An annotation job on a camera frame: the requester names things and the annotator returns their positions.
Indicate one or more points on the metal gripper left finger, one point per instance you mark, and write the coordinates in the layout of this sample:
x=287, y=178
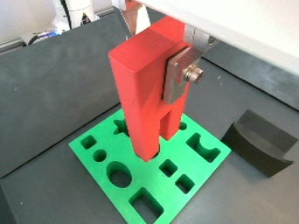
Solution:
x=136, y=19

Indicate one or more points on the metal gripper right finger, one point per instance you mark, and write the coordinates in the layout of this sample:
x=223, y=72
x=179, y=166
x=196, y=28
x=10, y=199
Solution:
x=182, y=68

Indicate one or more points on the red double-square block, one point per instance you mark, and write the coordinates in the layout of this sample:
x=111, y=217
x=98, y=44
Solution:
x=138, y=63

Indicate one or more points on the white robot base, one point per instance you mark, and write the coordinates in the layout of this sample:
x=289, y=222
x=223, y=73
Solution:
x=72, y=13

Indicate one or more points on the black curved block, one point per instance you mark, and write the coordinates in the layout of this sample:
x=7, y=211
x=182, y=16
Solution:
x=261, y=143

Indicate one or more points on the dark grey foam mat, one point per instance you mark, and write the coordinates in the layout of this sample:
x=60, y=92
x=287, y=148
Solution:
x=56, y=85

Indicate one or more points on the green shape-sorter board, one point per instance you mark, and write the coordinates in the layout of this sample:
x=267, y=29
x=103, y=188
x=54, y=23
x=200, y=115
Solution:
x=148, y=190

